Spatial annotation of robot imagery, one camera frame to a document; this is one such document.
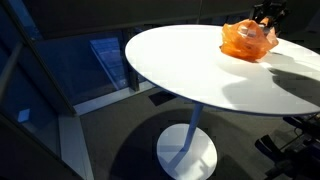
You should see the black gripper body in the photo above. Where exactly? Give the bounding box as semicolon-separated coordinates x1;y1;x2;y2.
253;0;290;18

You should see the glass partition panel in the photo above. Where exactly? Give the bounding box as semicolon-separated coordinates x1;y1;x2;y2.
33;29;133;107

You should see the white table pedestal base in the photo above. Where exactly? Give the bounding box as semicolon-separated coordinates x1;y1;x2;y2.
156;102;219;180

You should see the black wheeled stand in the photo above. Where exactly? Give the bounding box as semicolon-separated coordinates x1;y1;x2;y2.
254;112;320;180

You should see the orange plastic bag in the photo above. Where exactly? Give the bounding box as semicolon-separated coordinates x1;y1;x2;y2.
219;18;280;63

